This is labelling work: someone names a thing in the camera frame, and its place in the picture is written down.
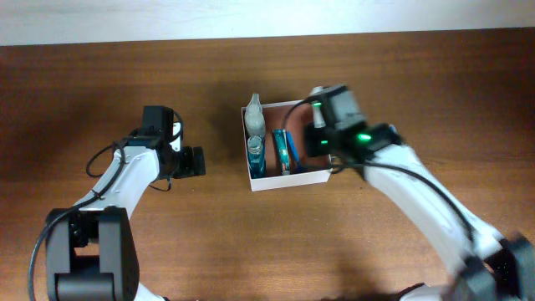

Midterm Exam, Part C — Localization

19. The blue disposable razor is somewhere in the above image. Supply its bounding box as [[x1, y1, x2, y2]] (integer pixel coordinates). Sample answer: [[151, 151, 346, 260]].
[[286, 130, 305, 174]]

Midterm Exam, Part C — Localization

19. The green red toothpaste tube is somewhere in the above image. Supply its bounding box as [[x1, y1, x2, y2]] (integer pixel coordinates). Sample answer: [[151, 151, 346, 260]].
[[273, 129, 291, 176]]

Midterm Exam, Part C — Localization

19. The teal mouthwash bottle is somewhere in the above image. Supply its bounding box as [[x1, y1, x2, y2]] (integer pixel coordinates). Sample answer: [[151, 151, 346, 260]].
[[247, 135, 266, 179]]

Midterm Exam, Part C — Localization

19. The purple spray bottle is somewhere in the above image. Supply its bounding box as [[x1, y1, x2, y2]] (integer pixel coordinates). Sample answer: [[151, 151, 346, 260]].
[[244, 94, 266, 139]]

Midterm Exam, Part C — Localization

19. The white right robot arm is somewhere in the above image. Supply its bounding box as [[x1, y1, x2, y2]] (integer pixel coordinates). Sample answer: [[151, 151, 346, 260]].
[[305, 84, 534, 300]]

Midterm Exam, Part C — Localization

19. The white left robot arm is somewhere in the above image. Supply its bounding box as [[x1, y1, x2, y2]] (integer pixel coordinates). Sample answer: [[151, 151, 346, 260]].
[[34, 105, 206, 300]]

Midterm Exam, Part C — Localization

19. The pink open cardboard box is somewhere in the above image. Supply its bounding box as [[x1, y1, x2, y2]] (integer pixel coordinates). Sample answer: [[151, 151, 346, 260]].
[[245, 100, 331, 191]]

